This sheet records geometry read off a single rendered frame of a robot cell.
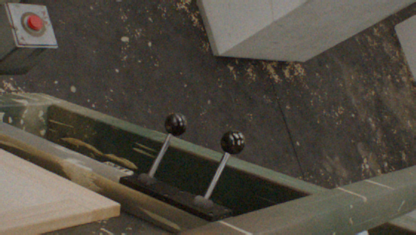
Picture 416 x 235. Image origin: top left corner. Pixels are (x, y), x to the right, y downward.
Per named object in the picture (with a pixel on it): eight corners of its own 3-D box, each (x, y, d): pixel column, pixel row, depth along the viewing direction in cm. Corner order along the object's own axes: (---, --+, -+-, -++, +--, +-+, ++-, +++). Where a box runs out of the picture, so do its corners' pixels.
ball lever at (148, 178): (143, 188, 104) (179, 116, 106) (158, 195, 101) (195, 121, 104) (128, 180, 101) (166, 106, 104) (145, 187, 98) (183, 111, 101)
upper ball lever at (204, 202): (196, 211, 96) (234, 133, 99) (215, 219, 94) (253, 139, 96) (183, 203, 93) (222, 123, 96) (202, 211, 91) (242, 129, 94)
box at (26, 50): (12, 36, 173) (47, 4, 162) (23, 76, 170) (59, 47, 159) (-30, 34, 164) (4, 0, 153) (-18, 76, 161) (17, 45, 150)
